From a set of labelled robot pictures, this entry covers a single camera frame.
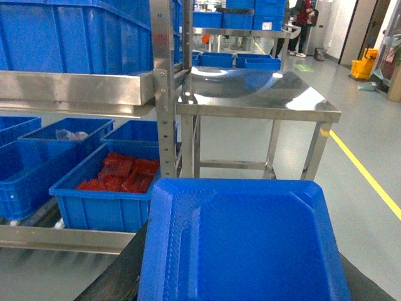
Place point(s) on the red parts pile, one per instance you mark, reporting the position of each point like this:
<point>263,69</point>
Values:
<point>124,174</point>

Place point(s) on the steel flow rack shelf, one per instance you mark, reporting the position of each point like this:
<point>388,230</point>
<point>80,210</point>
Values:
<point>146,95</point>

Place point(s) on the blue bin with red parts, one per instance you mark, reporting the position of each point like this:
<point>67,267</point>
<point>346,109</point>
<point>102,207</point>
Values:
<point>99,210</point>

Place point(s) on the large blue crate upper shelf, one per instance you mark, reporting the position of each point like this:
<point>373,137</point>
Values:
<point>85,37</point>

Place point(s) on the small steel table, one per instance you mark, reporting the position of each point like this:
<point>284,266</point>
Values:
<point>251,94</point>

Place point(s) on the blue bin rear right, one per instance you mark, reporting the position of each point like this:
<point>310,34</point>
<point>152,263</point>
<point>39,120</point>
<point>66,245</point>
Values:
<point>138,138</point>

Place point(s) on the blue plastic tray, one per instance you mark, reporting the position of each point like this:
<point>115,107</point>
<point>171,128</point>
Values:
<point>240,239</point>

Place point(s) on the blue bin with plastic bag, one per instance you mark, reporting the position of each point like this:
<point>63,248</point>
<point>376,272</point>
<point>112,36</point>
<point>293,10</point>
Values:
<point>84,134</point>

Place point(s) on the person in dark clothes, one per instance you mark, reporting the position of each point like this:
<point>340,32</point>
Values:
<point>304,15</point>

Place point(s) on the blue bin front left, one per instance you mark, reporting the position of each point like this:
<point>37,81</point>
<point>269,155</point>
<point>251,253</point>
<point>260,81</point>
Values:
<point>28,169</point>

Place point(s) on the yellow mop bucket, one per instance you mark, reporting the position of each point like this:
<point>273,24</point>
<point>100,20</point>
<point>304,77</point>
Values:
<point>361,69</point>

